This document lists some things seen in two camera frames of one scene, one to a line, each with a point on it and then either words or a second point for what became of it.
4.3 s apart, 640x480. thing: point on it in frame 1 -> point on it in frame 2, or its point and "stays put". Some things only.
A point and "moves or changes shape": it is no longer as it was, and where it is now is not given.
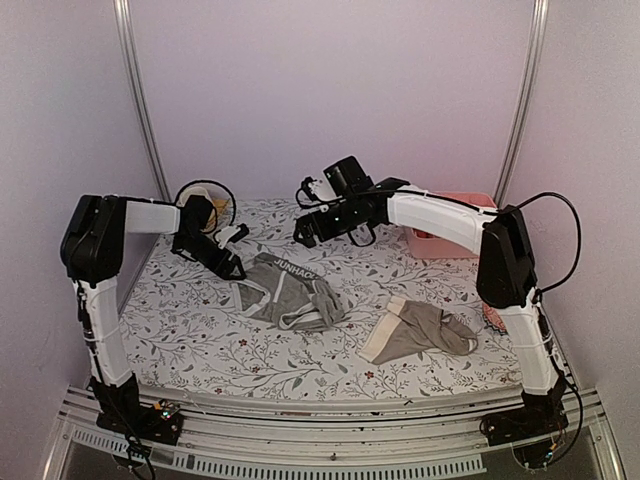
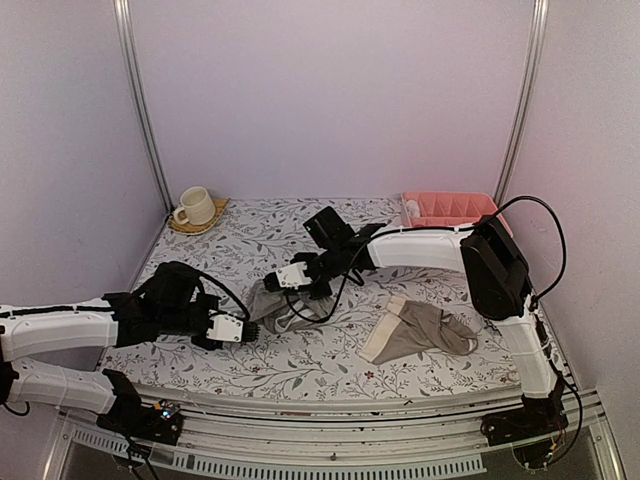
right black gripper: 306,229 -> 321,293
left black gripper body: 196,245 -> 175,321
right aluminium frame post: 540,19 stays put
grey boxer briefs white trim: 288,296 moves or changes shape
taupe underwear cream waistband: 411,326 stays put
